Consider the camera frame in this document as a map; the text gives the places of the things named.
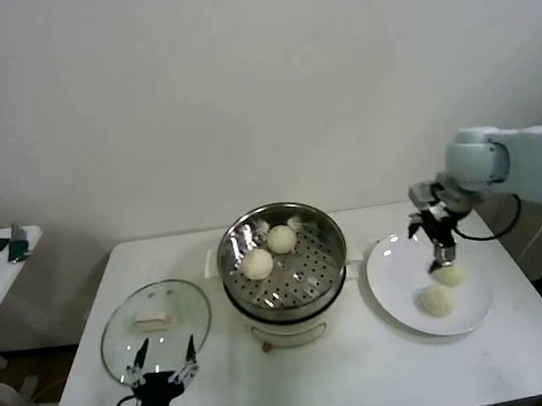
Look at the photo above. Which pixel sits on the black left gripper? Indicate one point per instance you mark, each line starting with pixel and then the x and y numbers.
pixel 156 393

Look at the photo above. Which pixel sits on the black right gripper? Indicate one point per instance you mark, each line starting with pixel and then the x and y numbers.
pixel 440 227

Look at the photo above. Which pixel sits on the white steamed baozi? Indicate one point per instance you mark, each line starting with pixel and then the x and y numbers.
pixel 436 302
pixel 453 277
pixel 258 264
pixel 281 239

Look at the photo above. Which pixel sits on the round glass pot lid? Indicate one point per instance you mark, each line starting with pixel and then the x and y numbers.
pixel 117 330

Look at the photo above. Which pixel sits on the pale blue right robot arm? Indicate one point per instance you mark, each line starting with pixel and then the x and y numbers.
pixel 538 160

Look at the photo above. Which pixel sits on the stainless steel steamer basket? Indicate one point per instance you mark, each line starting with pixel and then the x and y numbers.
pixel 312 278

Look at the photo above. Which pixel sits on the large white plate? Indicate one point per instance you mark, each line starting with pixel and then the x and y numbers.
pixel 392 277

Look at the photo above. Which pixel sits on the green circuit board item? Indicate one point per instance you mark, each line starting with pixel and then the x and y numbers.
pixel 16 247

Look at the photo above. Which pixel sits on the small black device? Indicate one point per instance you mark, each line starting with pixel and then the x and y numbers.
pixel 0 245

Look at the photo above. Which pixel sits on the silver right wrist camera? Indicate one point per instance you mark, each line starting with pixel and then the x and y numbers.
pixel 426 193

